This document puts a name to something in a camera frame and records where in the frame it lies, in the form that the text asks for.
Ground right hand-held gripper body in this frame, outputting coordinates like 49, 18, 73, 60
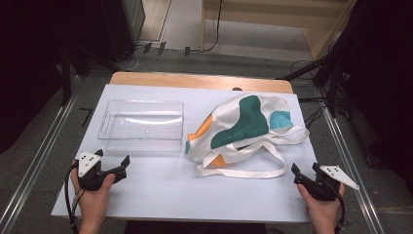
293, 164, 360, 202

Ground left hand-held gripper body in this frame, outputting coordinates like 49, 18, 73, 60
77, 150, 128, 192

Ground white tote bag coloured patches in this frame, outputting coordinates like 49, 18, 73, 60
184, 93, 311, 179

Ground person's right hand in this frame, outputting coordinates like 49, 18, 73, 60
296, 181, 347, 228

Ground person's left hand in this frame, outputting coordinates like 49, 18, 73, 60
69, 159, 117, 225

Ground clear plastic container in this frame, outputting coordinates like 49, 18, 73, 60
96, 98, 185, 154

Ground white table mat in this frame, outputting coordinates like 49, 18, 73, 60
51, 83, 319, 224

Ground black metal stand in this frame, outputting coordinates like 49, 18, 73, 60
276, 48, 347, 119
59, 43, 125, 107

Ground wooden table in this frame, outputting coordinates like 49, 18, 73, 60
109, 71, 295, 95

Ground dark curtain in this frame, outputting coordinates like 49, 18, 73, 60
0, 0, 108, 155
324, 0, 413, 188

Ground black cabinet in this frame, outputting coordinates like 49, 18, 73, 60
98, 0, 146, 62

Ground metal floor rail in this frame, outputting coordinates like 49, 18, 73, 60
0, 76, 82, 234
316, 89, 387, 234

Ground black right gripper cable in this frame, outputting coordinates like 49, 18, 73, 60
334, 186, 347, 234

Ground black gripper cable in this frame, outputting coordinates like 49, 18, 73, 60
334, 186, 347, 234
63, 161, 86, 234

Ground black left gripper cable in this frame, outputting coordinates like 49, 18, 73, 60
63, 161, 86, 234

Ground bundle of black floor cables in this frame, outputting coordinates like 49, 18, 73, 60
288, 58, 339, 130

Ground light wooden frame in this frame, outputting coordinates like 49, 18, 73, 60
199, 0, 358, 61

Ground black hanging cable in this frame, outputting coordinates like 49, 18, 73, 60
191, 0, 224, 54

